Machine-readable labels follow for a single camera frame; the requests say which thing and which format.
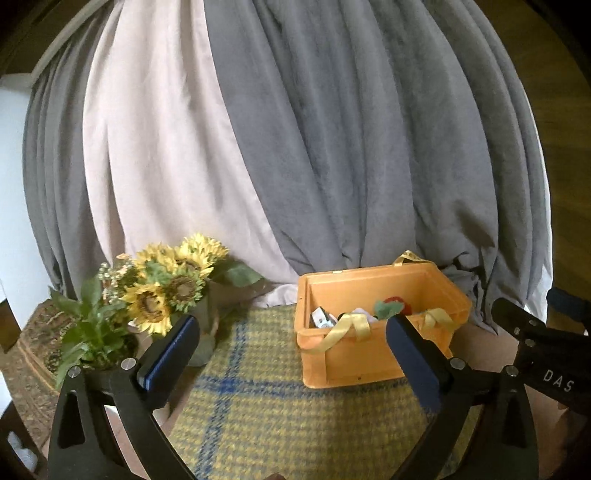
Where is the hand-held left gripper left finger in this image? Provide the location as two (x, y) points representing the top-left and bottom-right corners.
(47, 315), (201, 480)

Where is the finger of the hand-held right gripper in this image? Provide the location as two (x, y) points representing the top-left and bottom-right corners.
(546, 287), (591, 333)
(492, 299), (552, 344)

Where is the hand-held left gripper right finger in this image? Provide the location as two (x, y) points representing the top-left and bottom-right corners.
(385, 315), (541, 480)

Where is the orange plastic crate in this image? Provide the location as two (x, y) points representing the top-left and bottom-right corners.
(294, 250), (474, 388)

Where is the red green fluffy toy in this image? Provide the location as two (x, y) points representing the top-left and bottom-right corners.
(373, 295), (416, 320)

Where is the small white packet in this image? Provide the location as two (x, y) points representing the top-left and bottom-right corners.
(310, 308), (339, 329)

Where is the sunflower bouquet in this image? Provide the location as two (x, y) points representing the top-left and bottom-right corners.
(121, 233), (265, 366)

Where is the yellow green plaid mat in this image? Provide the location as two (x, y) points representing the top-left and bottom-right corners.
(161, 305), (485, 480)

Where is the brown patterned rug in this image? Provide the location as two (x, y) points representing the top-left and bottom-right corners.
(17, 300), (93, 444)

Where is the white curtain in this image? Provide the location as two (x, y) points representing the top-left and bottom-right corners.
(82, 0), (301, 308)

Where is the grey curtain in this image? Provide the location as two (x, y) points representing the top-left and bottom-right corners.
(22, 0), (552, 333)

